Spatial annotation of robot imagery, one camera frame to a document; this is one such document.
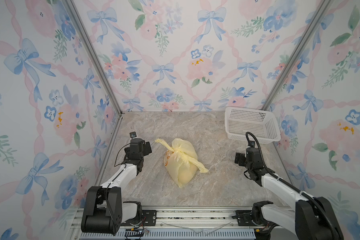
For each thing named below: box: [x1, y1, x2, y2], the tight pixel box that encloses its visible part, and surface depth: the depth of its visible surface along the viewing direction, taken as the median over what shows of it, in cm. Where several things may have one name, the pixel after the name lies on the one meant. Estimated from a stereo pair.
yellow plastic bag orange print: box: [155, 138, 209, 188], surface depth 84 cm
